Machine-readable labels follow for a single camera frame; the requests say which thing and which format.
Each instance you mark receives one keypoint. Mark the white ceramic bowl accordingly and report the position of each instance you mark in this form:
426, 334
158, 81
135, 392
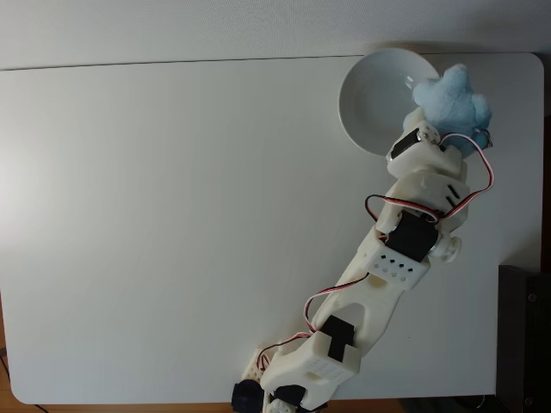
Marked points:
374, 103

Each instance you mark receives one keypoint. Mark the black box with screws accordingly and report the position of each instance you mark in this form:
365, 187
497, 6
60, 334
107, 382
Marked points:
521, 344

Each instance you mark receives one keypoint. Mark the black table clamp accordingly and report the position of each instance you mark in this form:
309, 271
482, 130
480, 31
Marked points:
245, 393

